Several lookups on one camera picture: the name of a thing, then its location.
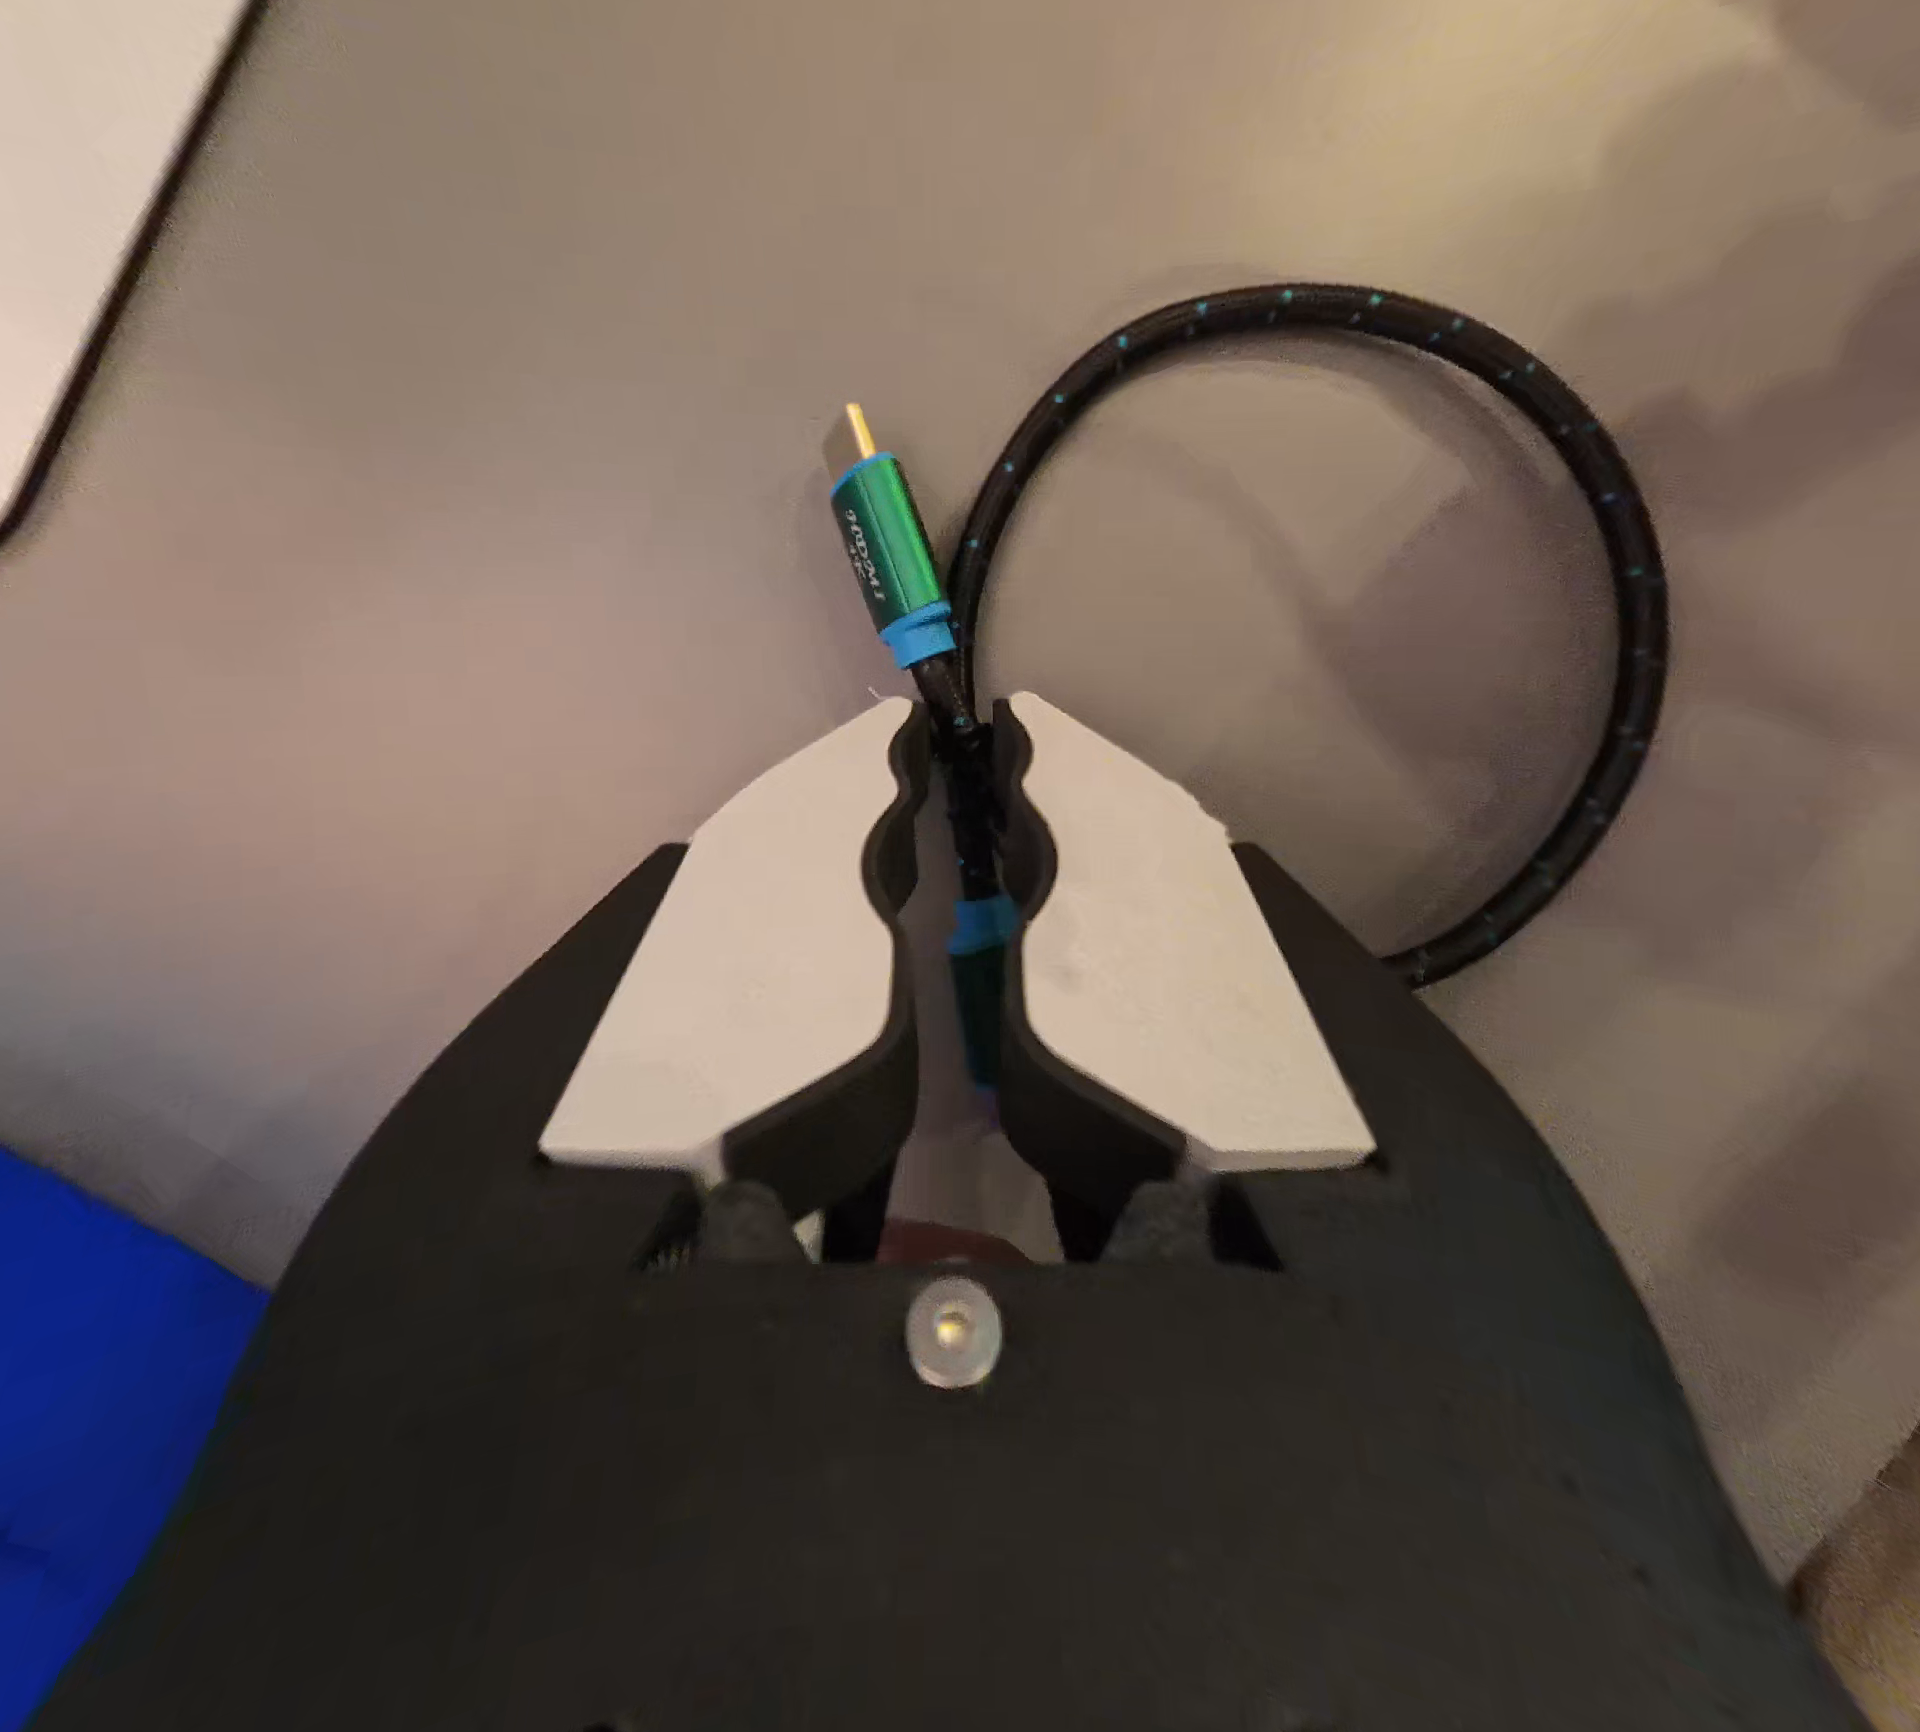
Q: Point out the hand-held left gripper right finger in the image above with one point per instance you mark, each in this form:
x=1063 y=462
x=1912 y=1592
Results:
x=1184 y=983

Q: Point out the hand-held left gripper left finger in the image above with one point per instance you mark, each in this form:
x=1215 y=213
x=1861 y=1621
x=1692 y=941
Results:
x=734 y=983

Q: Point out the blue plastic bin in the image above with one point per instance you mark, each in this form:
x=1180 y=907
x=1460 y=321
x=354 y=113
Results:
x=105 y=1386

